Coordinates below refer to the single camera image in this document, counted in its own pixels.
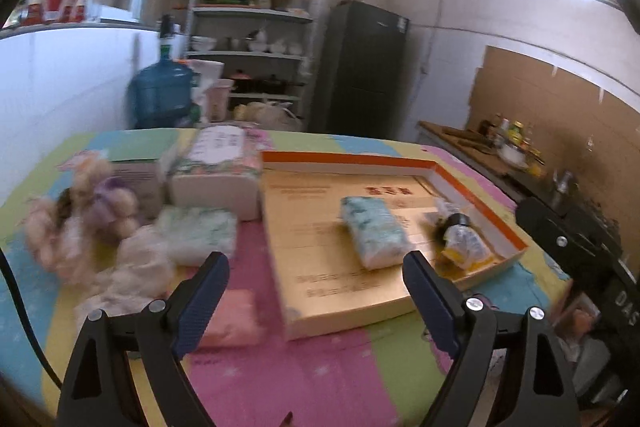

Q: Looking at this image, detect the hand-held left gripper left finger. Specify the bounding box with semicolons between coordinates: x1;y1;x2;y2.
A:
56;251;231;427

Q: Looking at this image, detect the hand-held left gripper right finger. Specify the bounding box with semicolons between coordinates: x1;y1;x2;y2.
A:
402;250;583;427

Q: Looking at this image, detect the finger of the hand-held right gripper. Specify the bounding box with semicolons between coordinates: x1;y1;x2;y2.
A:
515;196;623;270

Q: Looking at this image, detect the pink cloth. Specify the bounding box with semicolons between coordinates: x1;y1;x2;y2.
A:
192;289;263;348

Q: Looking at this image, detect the white plastic bag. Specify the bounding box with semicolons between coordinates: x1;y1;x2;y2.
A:
75;227;176;333

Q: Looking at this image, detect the green white tissue pack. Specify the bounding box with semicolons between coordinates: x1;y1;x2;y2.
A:
155;206;238;267

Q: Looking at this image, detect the teal patterned tissue pack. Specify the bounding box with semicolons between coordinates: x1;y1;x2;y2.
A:
340;196;418;270

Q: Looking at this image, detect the orange shallow cardboard box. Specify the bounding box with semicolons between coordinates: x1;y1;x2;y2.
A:
260;151;531;342

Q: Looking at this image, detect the metal faucet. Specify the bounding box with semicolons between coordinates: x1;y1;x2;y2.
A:
552;169;576;198

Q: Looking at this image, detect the small black-capped bottle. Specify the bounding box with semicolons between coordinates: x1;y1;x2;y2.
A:
432;199;493;270

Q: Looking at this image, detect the white bowl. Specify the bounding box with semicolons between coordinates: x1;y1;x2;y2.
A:
497;144;530;168

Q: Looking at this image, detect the row of condiment bottles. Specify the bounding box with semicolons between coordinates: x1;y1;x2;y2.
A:
479;113;547;178

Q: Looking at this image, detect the colourful patchwork tablecloth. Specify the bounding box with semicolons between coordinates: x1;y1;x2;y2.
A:
0;127;573;427

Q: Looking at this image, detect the large floral tissue pack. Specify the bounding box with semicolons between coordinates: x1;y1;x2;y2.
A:
167;123;264;222

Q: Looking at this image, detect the pale green carton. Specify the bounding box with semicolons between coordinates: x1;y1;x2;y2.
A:
107;157;166;212

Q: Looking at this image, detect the clear plastic food bag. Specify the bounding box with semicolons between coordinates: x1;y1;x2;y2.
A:
232;101;303;132

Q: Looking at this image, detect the pink plastic bin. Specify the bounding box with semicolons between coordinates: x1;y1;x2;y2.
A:
205;79;235;122

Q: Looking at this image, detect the blue water jug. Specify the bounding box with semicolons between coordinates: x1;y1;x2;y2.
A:
127;57;198;130

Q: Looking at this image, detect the white paper bag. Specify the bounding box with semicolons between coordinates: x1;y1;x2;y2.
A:
192;59;224;108

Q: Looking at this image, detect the dark fridge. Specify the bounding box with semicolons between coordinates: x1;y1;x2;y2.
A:
312;1;411;140

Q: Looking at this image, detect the metal shelf rack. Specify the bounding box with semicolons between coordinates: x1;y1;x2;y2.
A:
182;0;326;118

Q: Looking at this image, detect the cardboard wall panel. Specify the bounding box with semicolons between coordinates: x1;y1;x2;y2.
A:
467;46;640;228

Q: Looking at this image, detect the black cable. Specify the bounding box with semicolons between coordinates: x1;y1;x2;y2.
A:
0;252;63;393

